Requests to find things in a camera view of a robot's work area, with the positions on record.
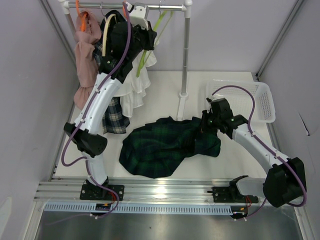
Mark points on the cream plastic hanger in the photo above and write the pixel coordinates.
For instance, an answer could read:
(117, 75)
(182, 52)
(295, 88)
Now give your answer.
(105, 32)

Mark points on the green plaid skirt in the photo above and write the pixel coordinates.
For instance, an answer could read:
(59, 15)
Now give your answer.
(156, 149)

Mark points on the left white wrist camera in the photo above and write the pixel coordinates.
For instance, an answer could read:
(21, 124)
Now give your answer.
(138, 14)

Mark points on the white ruffled skirt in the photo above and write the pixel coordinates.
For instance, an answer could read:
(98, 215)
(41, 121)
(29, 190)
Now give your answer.
(133, 90)

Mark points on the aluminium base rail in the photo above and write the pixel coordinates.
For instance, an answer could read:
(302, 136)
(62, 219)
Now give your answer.
(136, 191)

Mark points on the pink skirt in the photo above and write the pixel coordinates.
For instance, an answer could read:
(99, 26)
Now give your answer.
(86, 65)

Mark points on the navy plaid skirt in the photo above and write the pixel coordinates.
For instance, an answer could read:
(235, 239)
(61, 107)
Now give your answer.
(113, 120)

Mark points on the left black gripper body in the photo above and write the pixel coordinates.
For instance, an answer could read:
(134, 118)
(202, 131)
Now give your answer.
(143, 37)

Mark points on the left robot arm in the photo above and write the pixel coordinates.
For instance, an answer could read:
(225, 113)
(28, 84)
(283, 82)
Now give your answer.
(120, 45)

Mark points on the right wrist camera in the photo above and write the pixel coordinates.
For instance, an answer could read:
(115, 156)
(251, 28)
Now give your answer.
(220, 108)

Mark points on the black mount plate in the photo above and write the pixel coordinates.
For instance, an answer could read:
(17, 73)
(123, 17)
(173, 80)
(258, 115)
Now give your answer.
(229, 194)
(92, 192)

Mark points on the metal clothes rack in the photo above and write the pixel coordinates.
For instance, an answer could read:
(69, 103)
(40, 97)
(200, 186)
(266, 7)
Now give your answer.
(186, 8)

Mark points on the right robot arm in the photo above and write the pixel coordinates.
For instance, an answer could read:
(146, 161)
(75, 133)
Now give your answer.
(285, 181)

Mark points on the slotted cable duct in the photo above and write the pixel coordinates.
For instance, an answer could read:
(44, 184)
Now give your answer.
(139, 208)

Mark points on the orange hanger with pink skirt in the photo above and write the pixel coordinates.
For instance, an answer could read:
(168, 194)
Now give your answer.
(83, 15)

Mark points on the orange plastic hanger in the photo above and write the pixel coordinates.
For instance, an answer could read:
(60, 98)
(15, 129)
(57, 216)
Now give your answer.
(125, 9)

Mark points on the white plastic basket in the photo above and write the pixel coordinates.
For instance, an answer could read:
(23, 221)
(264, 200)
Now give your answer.
(240, 94)

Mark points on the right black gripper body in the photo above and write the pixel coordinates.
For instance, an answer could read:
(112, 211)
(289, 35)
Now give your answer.
(209, 125)

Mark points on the green plastic hanger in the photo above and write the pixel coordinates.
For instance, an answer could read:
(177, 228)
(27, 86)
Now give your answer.
(146, 53)

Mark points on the right black mount plate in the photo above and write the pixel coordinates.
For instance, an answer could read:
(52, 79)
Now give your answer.
(229, 194)

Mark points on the left black mount plate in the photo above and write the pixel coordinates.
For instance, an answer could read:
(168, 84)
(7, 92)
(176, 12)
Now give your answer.
(92, 192)

